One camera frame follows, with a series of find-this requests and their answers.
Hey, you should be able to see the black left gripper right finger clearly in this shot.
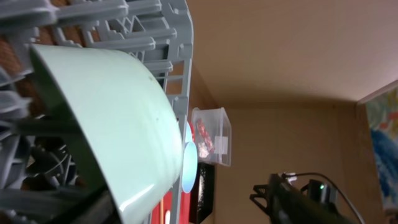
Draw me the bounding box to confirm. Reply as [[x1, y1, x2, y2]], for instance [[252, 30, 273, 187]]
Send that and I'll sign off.
[[1, 185, 121, 224]]

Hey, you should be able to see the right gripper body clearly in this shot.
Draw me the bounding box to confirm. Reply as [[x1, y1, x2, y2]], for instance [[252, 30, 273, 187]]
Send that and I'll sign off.
[[249, 184, 274, 215]]

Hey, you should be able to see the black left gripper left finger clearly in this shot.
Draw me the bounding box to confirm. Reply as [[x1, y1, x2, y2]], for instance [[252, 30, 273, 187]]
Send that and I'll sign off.
[[12, 119, 81, 138]]

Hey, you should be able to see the wooden chopstick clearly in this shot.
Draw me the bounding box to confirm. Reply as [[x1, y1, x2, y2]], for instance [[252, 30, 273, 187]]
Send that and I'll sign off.
[[159, 198, 165, 224]]

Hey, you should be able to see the green bowl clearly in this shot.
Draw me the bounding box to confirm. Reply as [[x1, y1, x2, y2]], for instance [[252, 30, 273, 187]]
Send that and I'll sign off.
[[30, 44, 183, 223]]

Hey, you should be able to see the white tissue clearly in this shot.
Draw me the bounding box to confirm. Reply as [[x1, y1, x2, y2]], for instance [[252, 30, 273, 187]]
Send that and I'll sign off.
[[197, 142, 210, 159]]

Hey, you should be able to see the light blue plate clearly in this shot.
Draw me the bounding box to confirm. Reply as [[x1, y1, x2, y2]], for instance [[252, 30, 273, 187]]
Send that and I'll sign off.
[[182, 123, 198, 194]]

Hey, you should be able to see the red snack wrapper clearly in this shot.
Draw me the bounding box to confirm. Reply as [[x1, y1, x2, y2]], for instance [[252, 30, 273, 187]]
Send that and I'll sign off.
[[196, 119, 215, 154]]

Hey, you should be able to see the white plastic fork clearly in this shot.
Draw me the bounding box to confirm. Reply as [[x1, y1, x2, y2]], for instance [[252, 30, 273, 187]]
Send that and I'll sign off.
[[164, 210, 170, 224]]

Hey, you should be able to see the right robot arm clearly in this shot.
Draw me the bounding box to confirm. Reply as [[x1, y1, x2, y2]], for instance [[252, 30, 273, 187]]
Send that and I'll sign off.
[[249, 172, 365, 224]]

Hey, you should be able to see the grey dishwasher rack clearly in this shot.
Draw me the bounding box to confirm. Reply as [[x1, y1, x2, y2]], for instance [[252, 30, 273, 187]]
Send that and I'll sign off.
[[1, 1, 193, 223]]

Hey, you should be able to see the black waste tray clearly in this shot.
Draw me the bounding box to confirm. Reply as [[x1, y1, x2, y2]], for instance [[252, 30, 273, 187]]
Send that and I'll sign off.
[[189, 162, 215, 223]]

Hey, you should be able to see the red plastic tray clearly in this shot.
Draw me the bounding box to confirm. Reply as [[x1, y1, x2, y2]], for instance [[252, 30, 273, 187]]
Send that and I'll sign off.
[[151, 191, 191, 224]]

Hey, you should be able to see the clear plastic bin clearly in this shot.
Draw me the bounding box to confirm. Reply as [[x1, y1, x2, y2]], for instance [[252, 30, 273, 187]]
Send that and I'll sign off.
[[191, 107, 232, 167]]

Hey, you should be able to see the colourful wall poster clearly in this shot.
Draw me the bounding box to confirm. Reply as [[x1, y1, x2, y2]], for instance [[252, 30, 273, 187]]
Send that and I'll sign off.
[[365, 88, 397, 211]]

